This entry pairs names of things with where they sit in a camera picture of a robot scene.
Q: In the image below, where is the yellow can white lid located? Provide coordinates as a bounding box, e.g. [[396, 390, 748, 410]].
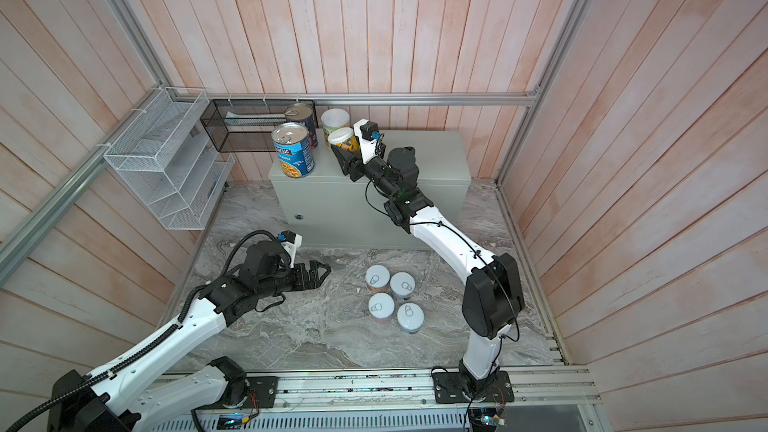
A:
[[320, 108, 350, 147], [328, 127, 360, 154]]

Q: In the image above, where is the blue soup can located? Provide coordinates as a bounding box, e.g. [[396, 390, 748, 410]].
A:
[[271, 122, 314, 178]]

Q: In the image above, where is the orange-label short can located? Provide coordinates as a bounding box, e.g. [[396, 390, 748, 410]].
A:
[[365, 264, 391, 293]]

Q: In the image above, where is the dark blue tomato can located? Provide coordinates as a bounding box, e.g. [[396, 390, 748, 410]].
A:
[[285, 102, 318, 149]]

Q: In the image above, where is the pink-label short can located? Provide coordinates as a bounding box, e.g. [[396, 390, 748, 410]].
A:
[[368, 292, 395, 323]]

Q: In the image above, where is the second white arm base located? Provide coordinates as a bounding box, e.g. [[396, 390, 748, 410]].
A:
[[129, 356, 279, 431]]

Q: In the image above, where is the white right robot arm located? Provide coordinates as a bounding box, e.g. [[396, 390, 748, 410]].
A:
[[331, 146, 525, 401]]

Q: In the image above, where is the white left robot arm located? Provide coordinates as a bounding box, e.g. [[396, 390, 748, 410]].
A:
[[9, 230, 331, 431]]

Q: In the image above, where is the grey metal cabinet box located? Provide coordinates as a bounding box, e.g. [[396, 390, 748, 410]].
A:
[[269, 130, 471, 250]]

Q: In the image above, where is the grey-label short can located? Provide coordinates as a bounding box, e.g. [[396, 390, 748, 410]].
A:
[[390, 271, 416, 302]]

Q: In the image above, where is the short white-top can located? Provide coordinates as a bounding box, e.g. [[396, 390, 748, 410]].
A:
[[397, 302, 425, 334]]

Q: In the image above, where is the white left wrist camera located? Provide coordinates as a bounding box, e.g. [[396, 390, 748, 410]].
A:
[[277, 230, 302, 268]]

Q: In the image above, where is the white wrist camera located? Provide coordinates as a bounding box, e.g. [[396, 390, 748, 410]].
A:
[[277, 230, 302, 268], [353, 119, 385, 164]]

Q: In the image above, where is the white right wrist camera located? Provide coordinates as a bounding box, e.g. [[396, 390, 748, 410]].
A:
[[353, 119, 385, 164]]

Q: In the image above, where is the black wire mesh basket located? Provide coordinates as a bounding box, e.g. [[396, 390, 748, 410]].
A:
[[200, 100, 319, 153]]

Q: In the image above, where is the white wire mesh shelf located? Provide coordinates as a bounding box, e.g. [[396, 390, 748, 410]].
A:
[[104, 87, 234, 231]]

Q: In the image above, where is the aluminium wall rail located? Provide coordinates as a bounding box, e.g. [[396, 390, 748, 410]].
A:
[[171, 88, 538, 107]]

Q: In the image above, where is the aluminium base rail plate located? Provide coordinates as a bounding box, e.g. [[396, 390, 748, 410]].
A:
[[133, 366, 611, 431]]

